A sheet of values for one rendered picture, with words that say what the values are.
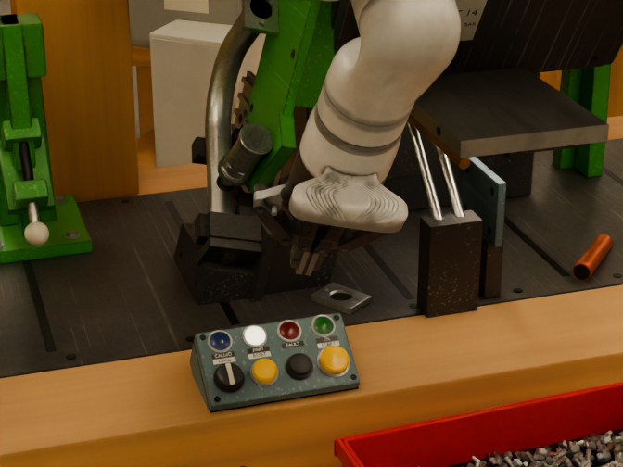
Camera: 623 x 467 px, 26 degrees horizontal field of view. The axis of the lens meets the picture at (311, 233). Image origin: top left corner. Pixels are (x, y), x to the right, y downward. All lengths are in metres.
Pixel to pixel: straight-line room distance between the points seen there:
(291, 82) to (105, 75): 0.41
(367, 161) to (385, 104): 0.07
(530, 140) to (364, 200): 0.34
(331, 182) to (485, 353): 0.42
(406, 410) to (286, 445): 0.13
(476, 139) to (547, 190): 0.50
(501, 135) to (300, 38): 0.24
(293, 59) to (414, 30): 0.51
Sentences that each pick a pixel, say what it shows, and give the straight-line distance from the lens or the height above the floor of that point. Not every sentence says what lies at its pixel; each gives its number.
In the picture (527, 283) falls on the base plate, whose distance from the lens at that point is 1.55.
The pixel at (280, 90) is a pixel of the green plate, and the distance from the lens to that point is 1.44.
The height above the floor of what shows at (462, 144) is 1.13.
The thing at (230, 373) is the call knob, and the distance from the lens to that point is 1.28.
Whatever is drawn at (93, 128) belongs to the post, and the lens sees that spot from 1.79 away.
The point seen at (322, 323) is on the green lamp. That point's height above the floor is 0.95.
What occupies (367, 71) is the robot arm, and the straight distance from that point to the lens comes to 0.95.
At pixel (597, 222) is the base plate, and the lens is 1.72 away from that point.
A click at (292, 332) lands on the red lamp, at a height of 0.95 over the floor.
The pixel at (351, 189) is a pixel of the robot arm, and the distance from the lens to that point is 1.04.
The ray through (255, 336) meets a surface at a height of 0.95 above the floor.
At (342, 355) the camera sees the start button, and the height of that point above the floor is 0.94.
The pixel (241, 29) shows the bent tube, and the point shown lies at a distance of 1.50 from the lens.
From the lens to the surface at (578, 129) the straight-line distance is 1.36.
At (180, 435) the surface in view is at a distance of 1.29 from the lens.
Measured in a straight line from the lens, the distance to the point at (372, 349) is 1.40.
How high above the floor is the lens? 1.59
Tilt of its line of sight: 25 degrees down
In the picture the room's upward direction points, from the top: straight up
